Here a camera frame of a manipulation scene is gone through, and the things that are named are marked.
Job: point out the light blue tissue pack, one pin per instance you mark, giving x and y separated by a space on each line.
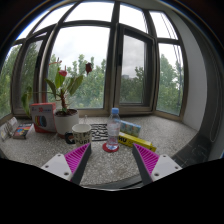
130 128

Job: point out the red and white box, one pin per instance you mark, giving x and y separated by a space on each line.
43 117

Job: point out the black patterned trivet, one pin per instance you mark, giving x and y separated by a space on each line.
99 132

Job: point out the yellow glue box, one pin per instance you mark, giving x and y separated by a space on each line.
129 140

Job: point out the white flower pot with plant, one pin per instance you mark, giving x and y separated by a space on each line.
65 116

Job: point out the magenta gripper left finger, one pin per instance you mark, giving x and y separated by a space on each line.
70 166

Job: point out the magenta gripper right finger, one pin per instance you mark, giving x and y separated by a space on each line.
152 166

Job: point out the colourful crayon box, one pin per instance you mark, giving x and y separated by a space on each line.
22 131

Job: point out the clear plastic water bottle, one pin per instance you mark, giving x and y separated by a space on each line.
113 127

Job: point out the window frame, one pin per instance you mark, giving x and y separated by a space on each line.
91 55

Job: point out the small white yellow packet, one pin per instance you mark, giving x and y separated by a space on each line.
7 129

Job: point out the white mug with black handle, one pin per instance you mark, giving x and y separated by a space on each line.
80 135

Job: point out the red round coaster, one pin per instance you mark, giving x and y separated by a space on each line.
110 148

